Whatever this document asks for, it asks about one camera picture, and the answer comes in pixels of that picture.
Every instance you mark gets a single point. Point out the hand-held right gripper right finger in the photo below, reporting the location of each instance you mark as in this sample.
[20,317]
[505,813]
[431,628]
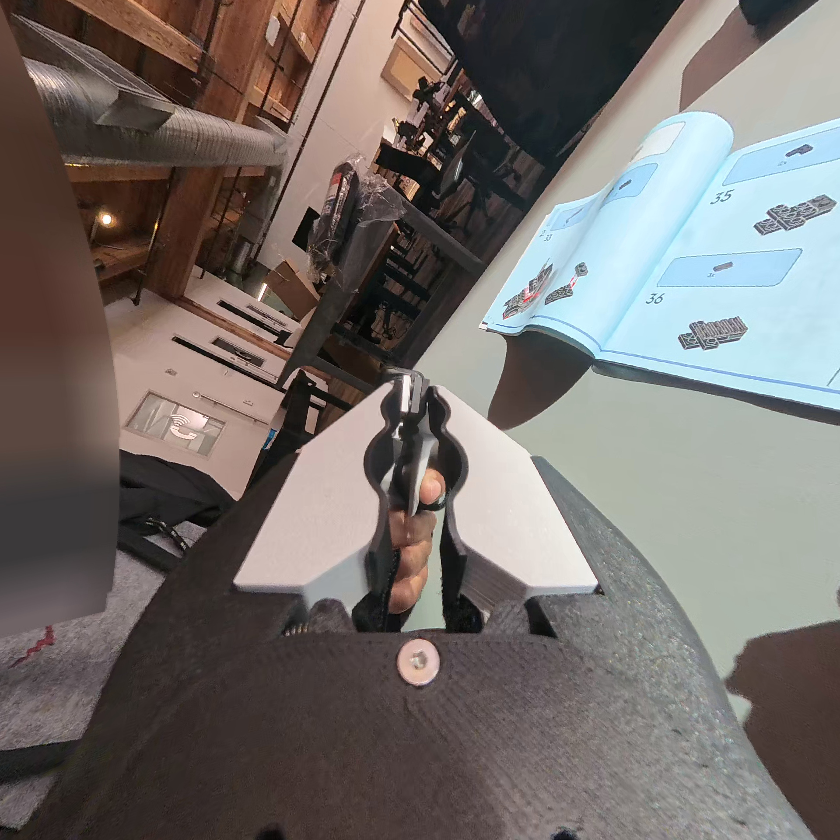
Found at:
[518,518]

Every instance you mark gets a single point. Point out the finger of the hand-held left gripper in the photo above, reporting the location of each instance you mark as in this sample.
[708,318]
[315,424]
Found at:
[422,472]
[397,482]

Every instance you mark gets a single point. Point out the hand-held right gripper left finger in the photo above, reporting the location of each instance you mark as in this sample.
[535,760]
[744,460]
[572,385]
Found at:
[315,518]

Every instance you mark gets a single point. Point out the grey grille brick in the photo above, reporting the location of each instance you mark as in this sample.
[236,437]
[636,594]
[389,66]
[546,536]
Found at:
[413,387]

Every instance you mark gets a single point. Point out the person's left hand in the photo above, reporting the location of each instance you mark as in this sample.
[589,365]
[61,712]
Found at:
[410,558]

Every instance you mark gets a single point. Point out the black jacket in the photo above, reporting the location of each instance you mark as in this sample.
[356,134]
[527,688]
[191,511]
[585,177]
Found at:
[170,499]

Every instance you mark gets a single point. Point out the phone sign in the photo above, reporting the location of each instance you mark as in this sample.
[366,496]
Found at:
[174,425]

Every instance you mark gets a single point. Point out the cardboard box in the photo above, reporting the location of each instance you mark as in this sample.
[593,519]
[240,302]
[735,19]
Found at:
[292,292]

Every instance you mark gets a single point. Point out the grey table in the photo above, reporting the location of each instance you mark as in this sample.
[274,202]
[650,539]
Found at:
[358,262]

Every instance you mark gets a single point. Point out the black bag in plastic wrap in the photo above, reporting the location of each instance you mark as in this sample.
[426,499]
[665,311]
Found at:
[341,197]

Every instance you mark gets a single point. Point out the light blue instruction booklet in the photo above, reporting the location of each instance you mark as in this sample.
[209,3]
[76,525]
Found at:
[689,262]

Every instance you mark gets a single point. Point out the wall lamp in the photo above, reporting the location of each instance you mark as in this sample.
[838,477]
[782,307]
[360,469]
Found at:
[105,218]

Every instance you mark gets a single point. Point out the metal ventilation duct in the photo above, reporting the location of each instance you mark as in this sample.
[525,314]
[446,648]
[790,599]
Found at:
[197,141]

